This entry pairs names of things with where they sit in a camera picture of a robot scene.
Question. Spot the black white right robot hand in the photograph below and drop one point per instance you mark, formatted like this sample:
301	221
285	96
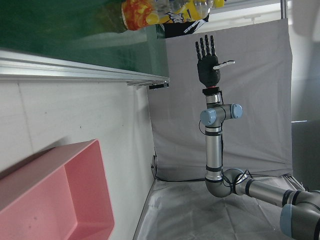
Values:
208	71

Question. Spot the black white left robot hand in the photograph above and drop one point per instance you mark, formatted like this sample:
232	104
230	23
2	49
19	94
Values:
308	17

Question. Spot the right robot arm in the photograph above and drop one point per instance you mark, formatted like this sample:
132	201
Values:
213	150

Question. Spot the pink plastic basket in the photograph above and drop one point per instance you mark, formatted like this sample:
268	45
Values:
45	195

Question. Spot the person in black shirt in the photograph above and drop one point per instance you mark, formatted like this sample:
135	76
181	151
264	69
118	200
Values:
175	30

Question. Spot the grey backdrop curtain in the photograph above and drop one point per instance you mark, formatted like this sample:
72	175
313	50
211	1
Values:
255	112

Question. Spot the orange juice bottle yellow cap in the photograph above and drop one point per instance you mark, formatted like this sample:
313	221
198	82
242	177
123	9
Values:
140	12

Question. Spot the grey floor sheet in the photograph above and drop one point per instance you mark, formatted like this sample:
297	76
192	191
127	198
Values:
187	217

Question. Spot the green belt conveyor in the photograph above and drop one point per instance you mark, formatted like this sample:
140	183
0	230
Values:
62	25

